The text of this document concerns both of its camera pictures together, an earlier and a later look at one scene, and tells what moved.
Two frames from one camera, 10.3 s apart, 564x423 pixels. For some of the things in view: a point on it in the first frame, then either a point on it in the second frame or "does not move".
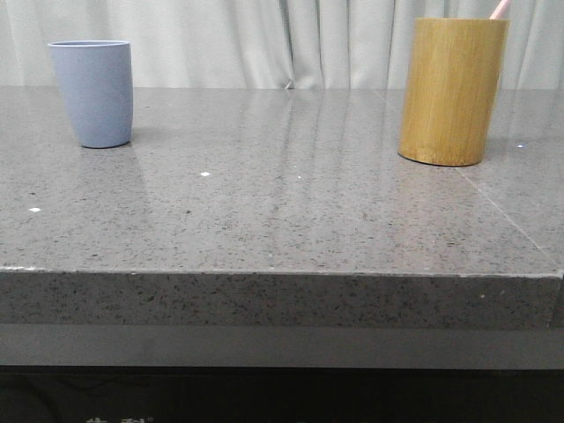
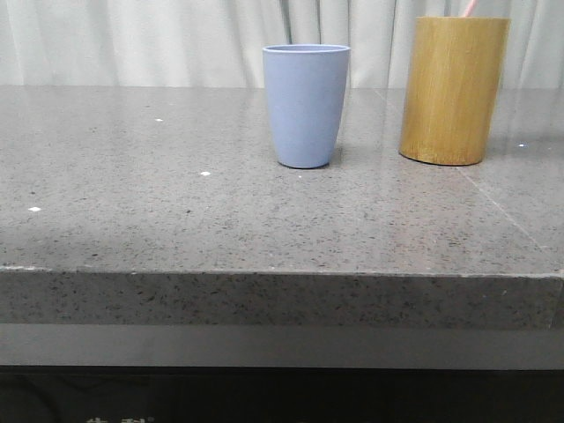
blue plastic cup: (97, 76) -> (305, 86)
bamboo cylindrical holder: (451, 88) does not move
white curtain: (267, 44) does not move
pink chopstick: (499, 11) -> (470, 8)
